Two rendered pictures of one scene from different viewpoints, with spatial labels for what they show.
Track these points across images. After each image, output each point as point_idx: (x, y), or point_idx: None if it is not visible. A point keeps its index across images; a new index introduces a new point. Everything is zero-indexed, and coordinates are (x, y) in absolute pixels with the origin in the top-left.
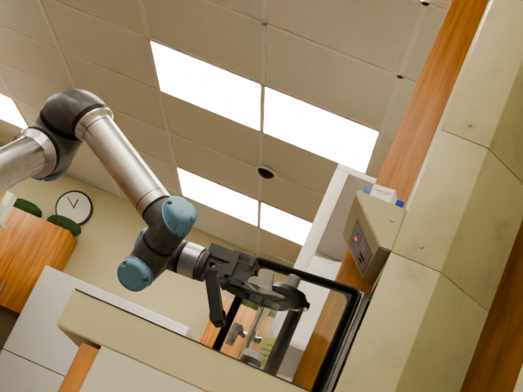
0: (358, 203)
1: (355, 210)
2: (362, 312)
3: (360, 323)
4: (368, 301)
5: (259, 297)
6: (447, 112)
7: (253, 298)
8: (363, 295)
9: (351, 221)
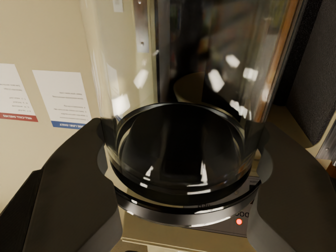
0: (131, 227)
1: (165, 235)
2: (329, 131)
3: (327, 110)
4: (312, 144)
5: (252, 209)
6: (147, 245)
7: (266, 229)
8: (334, 160)
9: (220, 244)
